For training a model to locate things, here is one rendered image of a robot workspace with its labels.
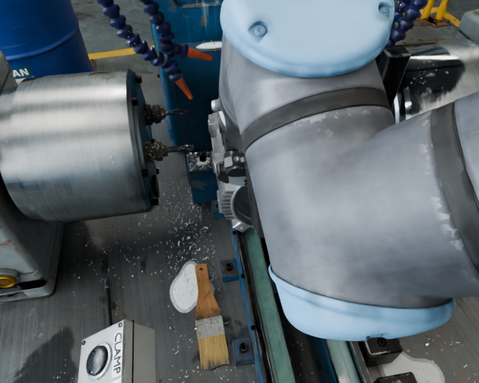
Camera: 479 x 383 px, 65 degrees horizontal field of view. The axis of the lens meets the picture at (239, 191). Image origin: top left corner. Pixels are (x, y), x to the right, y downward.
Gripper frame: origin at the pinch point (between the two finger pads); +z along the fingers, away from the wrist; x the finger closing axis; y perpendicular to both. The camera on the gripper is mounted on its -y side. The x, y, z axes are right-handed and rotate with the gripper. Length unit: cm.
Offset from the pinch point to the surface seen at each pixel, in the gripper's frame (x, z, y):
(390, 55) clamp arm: -18.2, -12.8, 10.9
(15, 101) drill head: 31.3, 0.4, 16.3
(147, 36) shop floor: 31, 227, 178
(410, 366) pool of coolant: -25.2, 13.8, -32.6
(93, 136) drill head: 20.8, 0.0, 9.6
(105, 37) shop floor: 64, 229, 181
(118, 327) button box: 17.6, -8.5, -16.0
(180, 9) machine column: 5.9, 11.9, 37.9
